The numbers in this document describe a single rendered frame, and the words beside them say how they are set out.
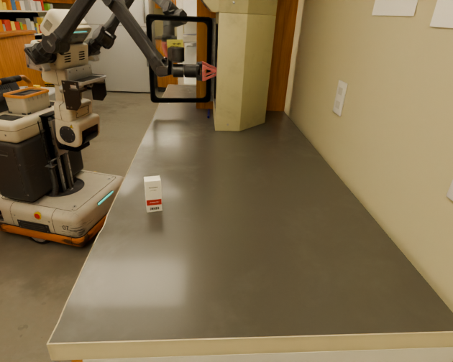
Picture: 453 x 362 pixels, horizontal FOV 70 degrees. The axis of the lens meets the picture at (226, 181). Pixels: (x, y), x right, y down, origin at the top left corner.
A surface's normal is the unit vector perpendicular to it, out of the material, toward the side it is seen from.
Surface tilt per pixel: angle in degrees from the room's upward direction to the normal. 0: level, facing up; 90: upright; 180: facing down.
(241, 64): 90
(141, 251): 0
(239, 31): 90
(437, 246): 90
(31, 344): 0
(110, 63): 90
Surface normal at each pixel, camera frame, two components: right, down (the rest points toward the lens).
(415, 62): -1.00, -0.01
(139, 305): 0.05, -0.88
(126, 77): 0.07, 0.46
